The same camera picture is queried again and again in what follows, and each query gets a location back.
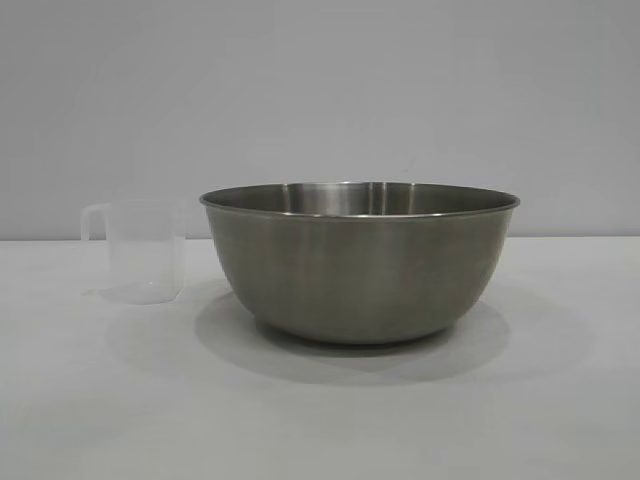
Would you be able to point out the stainless steel mixing bowl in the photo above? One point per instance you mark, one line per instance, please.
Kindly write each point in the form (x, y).
(357, 270)

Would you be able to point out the clear plastic measuring cup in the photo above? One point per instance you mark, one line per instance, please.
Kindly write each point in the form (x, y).
(145, 250)

